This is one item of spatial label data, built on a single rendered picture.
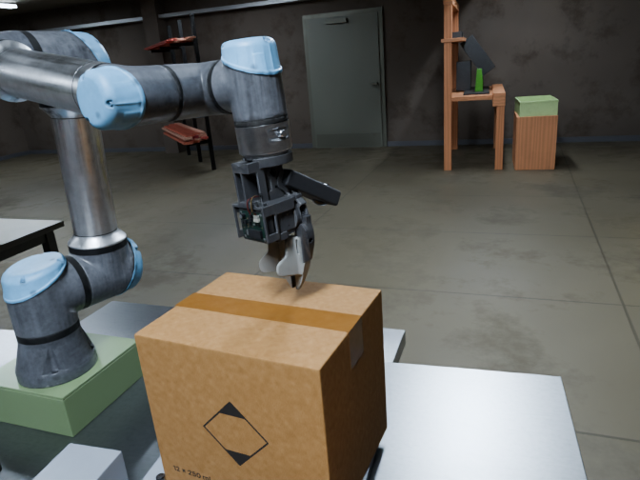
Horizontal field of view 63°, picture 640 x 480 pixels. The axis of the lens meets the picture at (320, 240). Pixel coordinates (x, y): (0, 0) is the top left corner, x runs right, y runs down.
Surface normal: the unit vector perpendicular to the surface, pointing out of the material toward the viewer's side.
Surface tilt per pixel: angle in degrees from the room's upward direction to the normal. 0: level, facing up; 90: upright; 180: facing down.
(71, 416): 90
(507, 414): 0
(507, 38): 90
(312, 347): 0
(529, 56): 90
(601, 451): 0
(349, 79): 90
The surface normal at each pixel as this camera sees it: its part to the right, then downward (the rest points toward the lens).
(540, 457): -0.08, -0.94
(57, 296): 0.80, 0.13
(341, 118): -0.33, 0.33
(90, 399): 0.94, 0.04
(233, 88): -0.59, 0.33
